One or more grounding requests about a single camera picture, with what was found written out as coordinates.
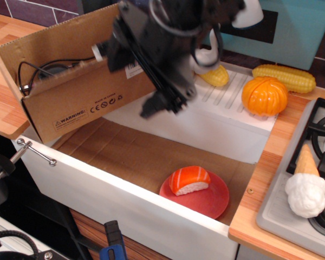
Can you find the orange toy pumpkin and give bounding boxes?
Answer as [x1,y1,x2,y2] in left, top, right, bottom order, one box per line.
[242,76,288,116]

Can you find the brown cardboard box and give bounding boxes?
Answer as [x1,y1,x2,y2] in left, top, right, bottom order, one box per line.
[0,4,154,143]

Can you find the black cables in box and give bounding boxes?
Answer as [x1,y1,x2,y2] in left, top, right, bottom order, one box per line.
[17,56,98,97]

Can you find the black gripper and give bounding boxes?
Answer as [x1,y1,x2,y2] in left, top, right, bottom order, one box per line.
[91,0,224,119]

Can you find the metal clamp screw handle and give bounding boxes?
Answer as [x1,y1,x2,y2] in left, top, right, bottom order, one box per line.
[10,138,57,167]

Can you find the blue black clamp handle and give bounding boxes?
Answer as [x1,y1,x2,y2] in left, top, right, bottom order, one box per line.
[99,220,128,260]

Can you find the salmon sushi toy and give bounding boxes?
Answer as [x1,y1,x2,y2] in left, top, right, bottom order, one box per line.
[168,166,211,196]

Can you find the white toy sink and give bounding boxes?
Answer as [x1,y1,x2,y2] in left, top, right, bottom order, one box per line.
[19,64,276,259]

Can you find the grey toy faucet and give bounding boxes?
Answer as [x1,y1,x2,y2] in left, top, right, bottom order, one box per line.
[189,24,223,75]

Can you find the cardboard sheet in sink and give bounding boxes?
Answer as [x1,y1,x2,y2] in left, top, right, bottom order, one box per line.
[52,118,255,225]

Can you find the white lamp shade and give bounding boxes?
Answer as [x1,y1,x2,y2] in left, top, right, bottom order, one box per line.
[232,0,264,29]

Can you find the red round plate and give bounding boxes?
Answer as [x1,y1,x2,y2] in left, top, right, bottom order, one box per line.
[159,172,230,219]

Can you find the grey toy stove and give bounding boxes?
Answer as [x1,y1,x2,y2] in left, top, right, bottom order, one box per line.
[257,98,325,257]

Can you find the toy ice cream cone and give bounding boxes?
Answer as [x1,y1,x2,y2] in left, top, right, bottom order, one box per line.
[285,144,325,218]

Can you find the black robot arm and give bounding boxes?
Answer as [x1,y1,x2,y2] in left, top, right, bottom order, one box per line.
[93,1,245,118]

